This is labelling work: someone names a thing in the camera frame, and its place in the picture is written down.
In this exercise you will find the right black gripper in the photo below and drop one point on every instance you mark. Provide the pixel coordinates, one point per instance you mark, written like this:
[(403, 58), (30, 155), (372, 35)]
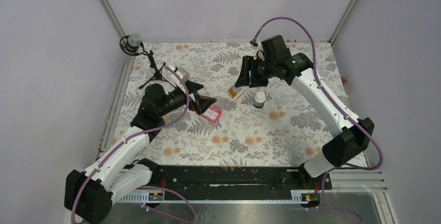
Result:
[(243, 79)]

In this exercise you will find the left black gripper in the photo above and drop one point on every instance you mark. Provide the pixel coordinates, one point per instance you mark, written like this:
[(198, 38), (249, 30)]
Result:
[(202, 103)]

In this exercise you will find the white orange pill bottle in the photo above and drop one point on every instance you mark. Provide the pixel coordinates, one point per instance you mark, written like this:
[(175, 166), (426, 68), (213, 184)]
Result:
[(235, 92)]

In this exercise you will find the red pill organizer box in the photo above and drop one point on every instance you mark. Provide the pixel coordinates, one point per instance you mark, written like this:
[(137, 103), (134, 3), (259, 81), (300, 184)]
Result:
[(212, 114)]

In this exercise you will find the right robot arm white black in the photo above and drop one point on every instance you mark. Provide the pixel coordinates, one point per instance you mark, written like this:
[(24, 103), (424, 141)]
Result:
[(350, 133)]

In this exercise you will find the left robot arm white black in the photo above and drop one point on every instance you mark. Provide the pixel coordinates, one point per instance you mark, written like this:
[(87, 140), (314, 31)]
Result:
[(91, 193)]

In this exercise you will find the white dark pill bottle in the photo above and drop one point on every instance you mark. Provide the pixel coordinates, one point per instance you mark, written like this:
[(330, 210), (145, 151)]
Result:
[(259, 99)]

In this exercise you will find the floral patterned table mat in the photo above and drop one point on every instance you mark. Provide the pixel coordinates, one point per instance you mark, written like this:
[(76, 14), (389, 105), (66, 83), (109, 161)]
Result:
[(286, 131)]

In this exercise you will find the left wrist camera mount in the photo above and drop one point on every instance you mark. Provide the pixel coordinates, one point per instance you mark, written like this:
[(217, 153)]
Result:
[(181, 73)]

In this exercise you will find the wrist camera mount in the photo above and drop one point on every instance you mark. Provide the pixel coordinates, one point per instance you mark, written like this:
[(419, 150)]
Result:
[(256, 45), (181, 73)]

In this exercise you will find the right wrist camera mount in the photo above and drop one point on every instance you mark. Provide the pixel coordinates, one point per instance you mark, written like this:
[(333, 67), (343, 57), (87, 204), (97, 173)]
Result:
[(256, 45)]

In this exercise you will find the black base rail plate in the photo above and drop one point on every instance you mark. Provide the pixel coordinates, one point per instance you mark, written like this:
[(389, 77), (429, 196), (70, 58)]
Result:
[(242, 181)]

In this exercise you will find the white slotted cable duct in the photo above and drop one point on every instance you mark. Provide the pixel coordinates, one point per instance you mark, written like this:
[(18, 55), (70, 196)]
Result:
[(286, 197)]

